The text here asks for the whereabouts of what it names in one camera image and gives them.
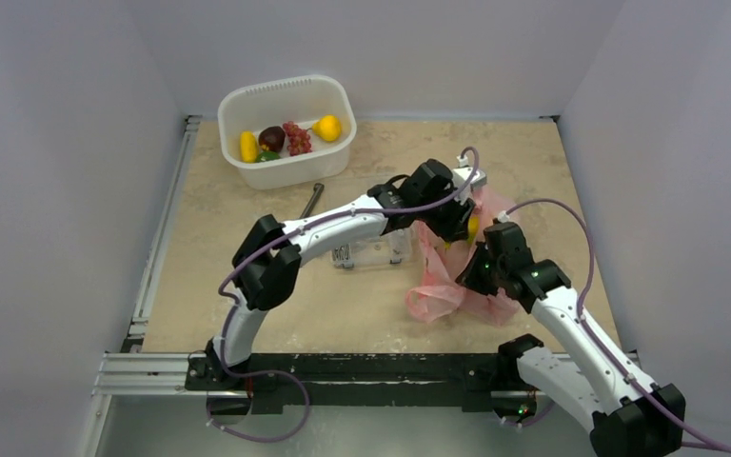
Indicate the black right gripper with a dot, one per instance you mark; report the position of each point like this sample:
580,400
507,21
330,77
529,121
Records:
474,269

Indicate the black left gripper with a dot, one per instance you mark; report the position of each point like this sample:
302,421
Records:
455,228

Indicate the yellow fake banana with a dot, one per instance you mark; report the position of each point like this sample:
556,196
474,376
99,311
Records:
473,227
248,147

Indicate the red fake strawberries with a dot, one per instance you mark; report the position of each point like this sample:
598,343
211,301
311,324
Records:
298,139

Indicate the dark red fake apple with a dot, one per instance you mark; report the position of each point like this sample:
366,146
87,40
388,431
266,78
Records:
272,139

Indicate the green fake apple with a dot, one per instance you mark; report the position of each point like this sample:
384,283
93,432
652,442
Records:
267,156

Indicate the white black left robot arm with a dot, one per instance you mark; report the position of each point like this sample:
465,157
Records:
267,264

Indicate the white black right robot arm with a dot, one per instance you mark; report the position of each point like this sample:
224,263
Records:
623,410

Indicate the yellow fake lemon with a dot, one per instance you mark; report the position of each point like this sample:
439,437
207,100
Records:
328,128

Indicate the clear plastic screw organizer box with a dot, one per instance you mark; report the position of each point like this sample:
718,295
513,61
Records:
386,250

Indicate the white plastic basin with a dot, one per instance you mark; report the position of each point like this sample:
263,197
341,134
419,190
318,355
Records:
302,100

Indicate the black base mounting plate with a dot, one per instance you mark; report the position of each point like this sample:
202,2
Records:
268,382

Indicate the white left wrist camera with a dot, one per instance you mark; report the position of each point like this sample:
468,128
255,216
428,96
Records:
466,179

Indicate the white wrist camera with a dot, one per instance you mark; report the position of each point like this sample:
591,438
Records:
504,217
466,179

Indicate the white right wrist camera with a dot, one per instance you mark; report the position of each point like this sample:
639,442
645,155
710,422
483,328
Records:
504,217

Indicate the dark metal T-handle tool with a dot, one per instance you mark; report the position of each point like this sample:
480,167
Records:
317,191

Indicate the aluminium extrusion frame rail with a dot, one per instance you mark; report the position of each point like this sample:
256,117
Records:
131,371

